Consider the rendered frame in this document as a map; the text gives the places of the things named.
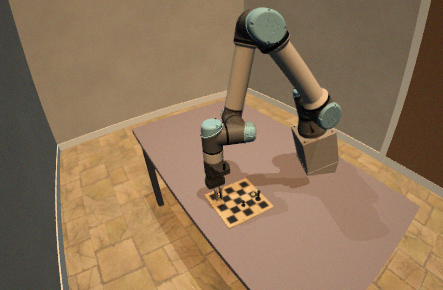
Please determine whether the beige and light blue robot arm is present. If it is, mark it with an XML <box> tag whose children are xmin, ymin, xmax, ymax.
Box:
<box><xmin>201</xmin><ymin>7</ymin><xmax>341</xmax><ymax>155</ymax></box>

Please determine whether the tan and dark brown chessboard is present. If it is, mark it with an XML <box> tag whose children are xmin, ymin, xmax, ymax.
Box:
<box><xmin>205</xmin><ymin>178</ymin><xmax>274</xmax><ymax>229</ymax></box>

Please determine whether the black chess queen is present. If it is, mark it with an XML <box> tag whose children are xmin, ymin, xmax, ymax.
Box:
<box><xmin>255</xmin><ymin>190</ymin><xmax>261</xmax><ymax>201</ymax></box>

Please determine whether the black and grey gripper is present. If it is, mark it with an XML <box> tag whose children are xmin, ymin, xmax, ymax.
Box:
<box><xmin>203</xmin><ymin>151</ymin><xmax>230</xmax><ymax>201</ymax></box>

